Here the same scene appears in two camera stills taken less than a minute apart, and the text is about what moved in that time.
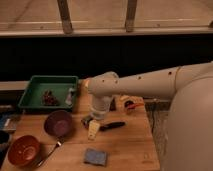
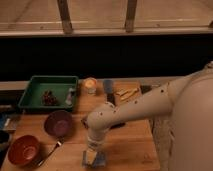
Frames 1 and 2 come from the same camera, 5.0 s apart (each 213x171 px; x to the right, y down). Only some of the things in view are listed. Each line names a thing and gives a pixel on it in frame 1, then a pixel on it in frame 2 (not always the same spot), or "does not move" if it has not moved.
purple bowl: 59,123 does not move
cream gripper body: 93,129 to 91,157
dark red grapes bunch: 48,98 does not move
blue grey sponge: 94,156 does not move
